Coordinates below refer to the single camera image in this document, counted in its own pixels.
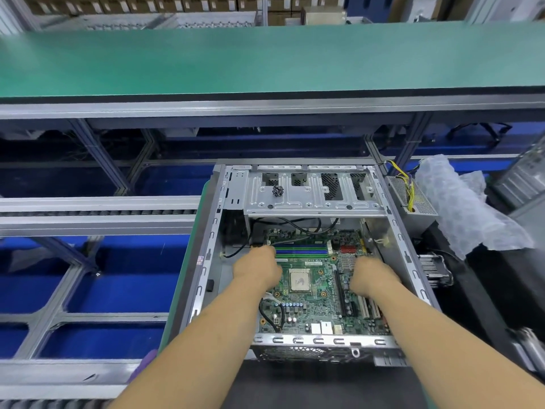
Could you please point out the person's right forearm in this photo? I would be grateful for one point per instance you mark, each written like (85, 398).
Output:
(460, 353)

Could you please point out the green conveyor belt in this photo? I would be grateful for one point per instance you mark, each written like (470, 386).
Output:
(255, 59)

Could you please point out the green RAM stick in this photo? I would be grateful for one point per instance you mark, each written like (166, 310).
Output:
(298, 244)

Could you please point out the person's left hand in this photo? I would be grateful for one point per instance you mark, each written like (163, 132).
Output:
(257, 268)

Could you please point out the small gold CPU chip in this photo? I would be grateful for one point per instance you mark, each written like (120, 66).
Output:
(301, 280)

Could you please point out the person's left forearm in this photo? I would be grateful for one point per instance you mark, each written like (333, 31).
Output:
(196, 353)

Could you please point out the grey computer tower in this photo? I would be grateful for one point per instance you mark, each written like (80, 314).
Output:
(524, 179)

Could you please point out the aluminium roller conveyor rail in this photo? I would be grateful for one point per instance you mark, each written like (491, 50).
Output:
(94, 215)

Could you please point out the person's right hand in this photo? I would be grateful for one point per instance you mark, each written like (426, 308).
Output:
(375, 275)

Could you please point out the green motherboard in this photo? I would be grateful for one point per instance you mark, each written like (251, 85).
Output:
(319, 289)

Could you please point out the grey power supply unit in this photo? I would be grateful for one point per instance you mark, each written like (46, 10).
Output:
(417, 204)

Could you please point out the stack of cardboard boxes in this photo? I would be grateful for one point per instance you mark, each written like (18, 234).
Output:
(170, 4)

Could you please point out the black and silver computer case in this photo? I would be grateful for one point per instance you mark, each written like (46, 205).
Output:
(298, 187)

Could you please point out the metal heatsink cooler fan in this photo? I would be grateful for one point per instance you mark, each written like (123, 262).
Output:
(436, 268)

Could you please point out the small purple object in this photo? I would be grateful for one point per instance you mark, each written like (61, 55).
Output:
(143, 363)

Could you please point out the white bubble wrap bag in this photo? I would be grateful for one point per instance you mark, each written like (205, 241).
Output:
(473, 204)

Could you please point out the dark grey case side panel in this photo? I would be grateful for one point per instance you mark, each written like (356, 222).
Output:
(530, 242)

